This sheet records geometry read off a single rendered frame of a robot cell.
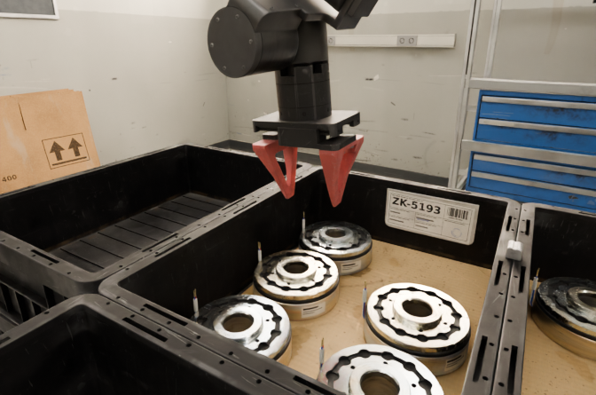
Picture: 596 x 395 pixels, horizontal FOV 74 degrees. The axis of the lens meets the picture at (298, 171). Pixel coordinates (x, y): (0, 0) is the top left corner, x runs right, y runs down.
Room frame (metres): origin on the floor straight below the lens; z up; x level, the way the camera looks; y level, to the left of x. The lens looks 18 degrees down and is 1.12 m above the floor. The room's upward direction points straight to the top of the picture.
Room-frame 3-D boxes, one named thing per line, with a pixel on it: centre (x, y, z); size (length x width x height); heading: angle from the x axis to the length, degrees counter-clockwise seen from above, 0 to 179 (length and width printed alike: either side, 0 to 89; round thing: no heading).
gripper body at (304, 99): (0.43, -0.01, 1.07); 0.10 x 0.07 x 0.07; 57
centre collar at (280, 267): (0.42, 0.00, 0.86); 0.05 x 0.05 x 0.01
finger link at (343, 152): (0.42, -0.03, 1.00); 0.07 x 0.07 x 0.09; 57
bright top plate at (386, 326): (0.34, -0.12, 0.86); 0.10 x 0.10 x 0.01
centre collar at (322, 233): (0.51, -0.05, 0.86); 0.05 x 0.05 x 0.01
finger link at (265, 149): (0.44, 0.00, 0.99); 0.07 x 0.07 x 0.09; 57
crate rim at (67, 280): (0.53, 0.20, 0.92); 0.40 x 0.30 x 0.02; 149
